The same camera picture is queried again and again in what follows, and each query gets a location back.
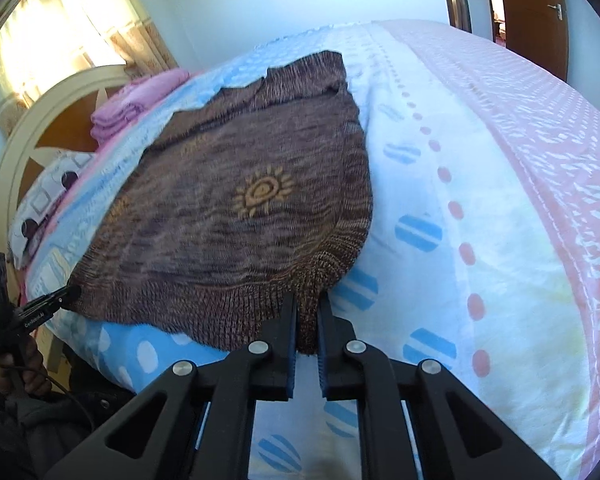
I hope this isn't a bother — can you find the brown knitted sun-pattern sweater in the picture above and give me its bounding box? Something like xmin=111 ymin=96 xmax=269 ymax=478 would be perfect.
xmin=70 ymin=50 xmax=373 ymax=354

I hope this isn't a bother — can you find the person's left hand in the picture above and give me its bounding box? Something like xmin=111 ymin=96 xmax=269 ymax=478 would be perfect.
xmin=0 ymin=336 xmax=52 ymax=396

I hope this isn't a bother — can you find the white patterned pillow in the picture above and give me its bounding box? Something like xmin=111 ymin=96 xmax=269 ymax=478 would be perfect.
xmin=8 ymin=151 xmax=96 ymax=270

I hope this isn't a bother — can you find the blue polka dot blanket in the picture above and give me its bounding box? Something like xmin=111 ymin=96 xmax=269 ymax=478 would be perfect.
xmin=24 ymin=21 xmax=600 ymax=479

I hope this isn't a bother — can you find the cream and wood headboard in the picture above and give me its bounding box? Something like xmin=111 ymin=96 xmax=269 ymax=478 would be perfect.
xmin=0 ymin=65 xmax=130 ymax=252

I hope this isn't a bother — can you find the folded purple quilt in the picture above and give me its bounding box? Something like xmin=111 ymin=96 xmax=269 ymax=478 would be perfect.
xmin=91 ymin=68 xmax=190 ymax=145

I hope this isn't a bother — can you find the beige patterned curtain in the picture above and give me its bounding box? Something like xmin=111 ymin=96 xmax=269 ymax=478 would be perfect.
xmin=0 ymin=0 xmax=176 ymax=136

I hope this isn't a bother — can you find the pink patterned bed sheet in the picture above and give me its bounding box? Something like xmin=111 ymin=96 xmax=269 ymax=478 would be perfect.
xmin=383 ymin=20 xmax=600 ymax=477

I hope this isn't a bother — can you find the brown wooden door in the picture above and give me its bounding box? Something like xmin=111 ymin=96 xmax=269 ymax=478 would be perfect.
xmin=503 ymin=0 xmax=569 ymax=81

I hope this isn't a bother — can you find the silver door handle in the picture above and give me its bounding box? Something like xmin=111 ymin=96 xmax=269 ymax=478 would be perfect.
xmin=548 ymin=3 xmax=564 ymax=21

